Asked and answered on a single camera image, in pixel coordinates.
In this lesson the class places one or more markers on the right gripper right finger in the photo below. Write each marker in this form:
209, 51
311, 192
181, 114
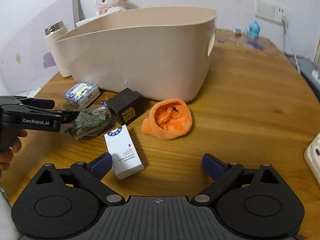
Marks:
225, 177

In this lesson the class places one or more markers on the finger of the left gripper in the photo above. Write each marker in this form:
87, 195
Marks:
65, 117
40, 103

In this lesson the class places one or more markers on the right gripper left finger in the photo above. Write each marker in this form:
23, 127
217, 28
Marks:
89, 176

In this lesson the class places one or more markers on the green dried-leaf plastic bag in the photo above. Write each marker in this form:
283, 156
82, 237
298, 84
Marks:
90, 122

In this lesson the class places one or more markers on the blue white tissue pack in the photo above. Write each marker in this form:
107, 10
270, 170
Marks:
82, 94

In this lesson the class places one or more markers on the white blue-print carton box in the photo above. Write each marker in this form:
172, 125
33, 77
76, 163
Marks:
125, 158

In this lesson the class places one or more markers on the dark brown small box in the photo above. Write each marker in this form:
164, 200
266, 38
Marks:
126, 106

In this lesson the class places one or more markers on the person's left hand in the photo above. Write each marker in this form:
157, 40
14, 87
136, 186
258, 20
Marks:
7, 156

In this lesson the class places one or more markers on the lilac headboard panel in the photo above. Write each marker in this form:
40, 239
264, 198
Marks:
26, 62

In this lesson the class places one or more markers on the white thermos bottle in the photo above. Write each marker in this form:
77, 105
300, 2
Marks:
52, 33

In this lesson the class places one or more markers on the white power strip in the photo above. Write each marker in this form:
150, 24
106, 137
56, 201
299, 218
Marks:
311, 156

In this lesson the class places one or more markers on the beige plastic storage basket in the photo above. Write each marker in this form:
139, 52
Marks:
161, 52

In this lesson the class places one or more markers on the white plush lamb toy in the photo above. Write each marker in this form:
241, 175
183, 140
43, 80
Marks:
106, 7

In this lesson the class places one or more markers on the dark grey laptop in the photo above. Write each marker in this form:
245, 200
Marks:
310, 72

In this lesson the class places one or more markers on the small colourful mini figurine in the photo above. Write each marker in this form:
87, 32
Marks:
237, 32

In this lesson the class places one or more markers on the blue cartoon figurine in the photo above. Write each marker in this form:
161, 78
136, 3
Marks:
253, 31

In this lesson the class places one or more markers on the white wall switch socket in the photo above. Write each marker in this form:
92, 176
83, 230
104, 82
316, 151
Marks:
272, 12

